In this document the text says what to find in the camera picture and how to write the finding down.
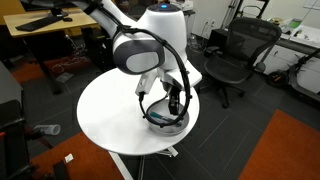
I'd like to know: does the small white card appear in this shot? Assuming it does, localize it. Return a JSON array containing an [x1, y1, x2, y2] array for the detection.
[[64, 153, 74, 163]]

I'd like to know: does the white bowl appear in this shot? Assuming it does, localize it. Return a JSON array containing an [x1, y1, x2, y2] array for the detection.
[[147, 99, 189, 136]]

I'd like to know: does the clear plastic bottle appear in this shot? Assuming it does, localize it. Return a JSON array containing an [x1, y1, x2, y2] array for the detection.
[[34, 124, 61, 136]]

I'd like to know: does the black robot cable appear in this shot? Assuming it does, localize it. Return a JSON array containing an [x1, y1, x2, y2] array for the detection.
[[84, 2, 194, 129]]

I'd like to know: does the black mesh office chair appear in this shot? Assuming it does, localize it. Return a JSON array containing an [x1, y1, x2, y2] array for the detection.
[[204, 17, 282, 108]]

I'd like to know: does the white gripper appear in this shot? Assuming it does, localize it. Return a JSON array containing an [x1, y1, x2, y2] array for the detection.
[[135, 61, 202, 115]]

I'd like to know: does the black keyboard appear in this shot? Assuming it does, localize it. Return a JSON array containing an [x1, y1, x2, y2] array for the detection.
[[16, 16, 62, 32]]

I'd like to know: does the black electric scooter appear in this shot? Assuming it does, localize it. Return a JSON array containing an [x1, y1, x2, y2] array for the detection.
[[267, 48, 320, 101]]

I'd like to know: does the black computer mouse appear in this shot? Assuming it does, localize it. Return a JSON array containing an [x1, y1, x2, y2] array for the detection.
[[63, 17, 73, 22]]

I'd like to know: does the white cabinet counter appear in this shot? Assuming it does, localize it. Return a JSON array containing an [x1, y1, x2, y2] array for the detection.
[[255, 19, 320, 93]]

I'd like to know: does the round white table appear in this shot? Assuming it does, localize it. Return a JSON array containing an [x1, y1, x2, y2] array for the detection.
[[77, 69, 200, 156]]

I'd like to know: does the teal and silver pen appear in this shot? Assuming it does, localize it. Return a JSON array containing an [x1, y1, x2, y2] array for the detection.
[[149, 112, 182, 127]]

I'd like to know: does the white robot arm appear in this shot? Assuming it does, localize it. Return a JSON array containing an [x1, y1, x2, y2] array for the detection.
[[22, 0, 192, 117]]

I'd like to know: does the black chair at left edge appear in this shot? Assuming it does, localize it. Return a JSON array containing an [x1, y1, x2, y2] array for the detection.
[[0, 100, 33, 180]]

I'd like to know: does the wooden desk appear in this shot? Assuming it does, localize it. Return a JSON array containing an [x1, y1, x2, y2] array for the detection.
[[4, 8, 97, 42]]

